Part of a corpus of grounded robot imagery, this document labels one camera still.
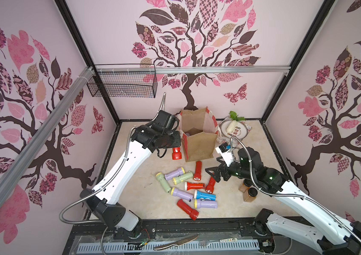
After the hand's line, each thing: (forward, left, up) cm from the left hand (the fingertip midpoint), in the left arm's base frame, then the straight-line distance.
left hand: (176, 143), depth 72 cm
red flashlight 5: (-24, -7, -25) cm, 35 cm away
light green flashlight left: (-7, +9, -26) cm, 28 cm away
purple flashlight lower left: (-15, -2, -26) cm, 30 cm away
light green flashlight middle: (-7, +1, -25) cm, 26 cm away
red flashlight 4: (-11, -6, -24) cm, 27 cm away
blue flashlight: (-15, -11, -25) cm, 31 cm away
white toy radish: (+33, -39, -24) cm, 56 cm away
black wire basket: (+44, +33, +7) cm, 55 cm away
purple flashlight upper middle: (-5, +4, -24) cm, 25 cm away
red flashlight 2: (-5, -11, -26) cm, 28 cm away
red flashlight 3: (-12, -17, -25) cm, 32 cm away
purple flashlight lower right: (-20, -15, -26) cm, 36 cm away
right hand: (-8, -16, -4) cm, 19 cm away
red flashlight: (-5, 0, -1) cm, 5 cm away
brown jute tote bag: (+20, -14, -15) cm, 29 cm away
